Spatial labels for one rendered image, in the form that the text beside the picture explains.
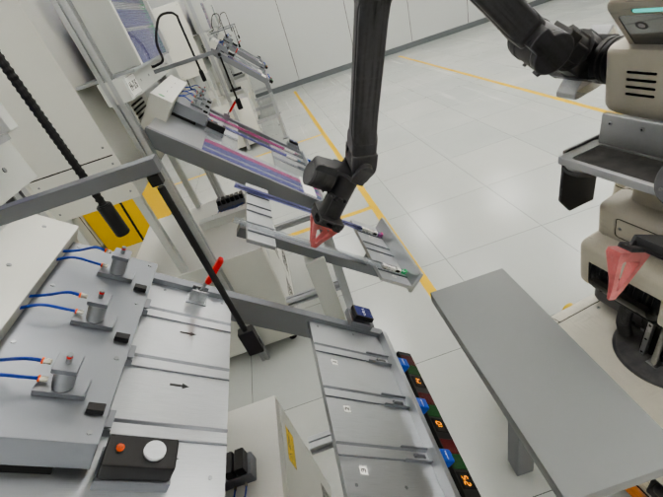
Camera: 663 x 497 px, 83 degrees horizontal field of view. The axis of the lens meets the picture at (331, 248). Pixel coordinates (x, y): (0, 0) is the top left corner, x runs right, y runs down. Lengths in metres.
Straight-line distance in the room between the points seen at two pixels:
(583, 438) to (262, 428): 0.69
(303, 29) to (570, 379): 7.63
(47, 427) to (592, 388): 0.96
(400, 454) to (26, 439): 0.53
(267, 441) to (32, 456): 0.58
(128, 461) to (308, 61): 7.90
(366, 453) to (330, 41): 7.86
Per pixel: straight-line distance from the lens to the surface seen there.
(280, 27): 8.07
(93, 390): 0.54
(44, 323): 0.61
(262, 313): 0.83
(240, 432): 1.06
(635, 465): 0.96
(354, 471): 0.67
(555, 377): 1.03
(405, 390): 0.84
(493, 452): 1.59
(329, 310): 1.22
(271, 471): 0.97
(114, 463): 0.51
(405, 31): 8.63
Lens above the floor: 1.44
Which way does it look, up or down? 34 degrees down
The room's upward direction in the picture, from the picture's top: 18 degrees counter-clockwise
